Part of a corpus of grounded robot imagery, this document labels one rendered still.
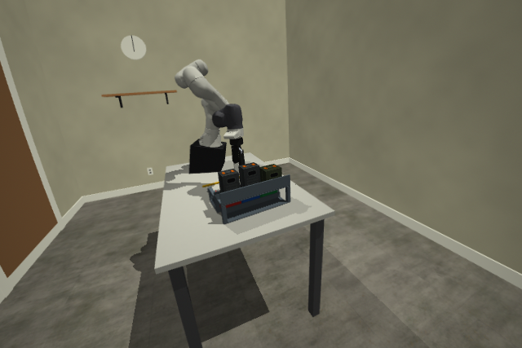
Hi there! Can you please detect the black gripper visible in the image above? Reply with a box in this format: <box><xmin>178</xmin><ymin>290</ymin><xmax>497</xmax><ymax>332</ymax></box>
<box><xmin>229</xmin><ymin>137</ymin><xmax>245</xmax><ymax>173</ymax></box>

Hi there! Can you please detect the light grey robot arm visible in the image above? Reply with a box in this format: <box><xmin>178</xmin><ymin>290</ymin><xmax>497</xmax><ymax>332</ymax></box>
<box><xmin>175</xmin><ymin>59</ymin><xmax>244</xmax><ymax>148</ymax></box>

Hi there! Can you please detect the grey metal shelf rack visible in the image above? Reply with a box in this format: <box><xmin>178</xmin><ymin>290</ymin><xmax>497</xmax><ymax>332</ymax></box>
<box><xmin>207</xmin><ymin>174</ymin><xmax>290</xmax><ymax>224</ymax></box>

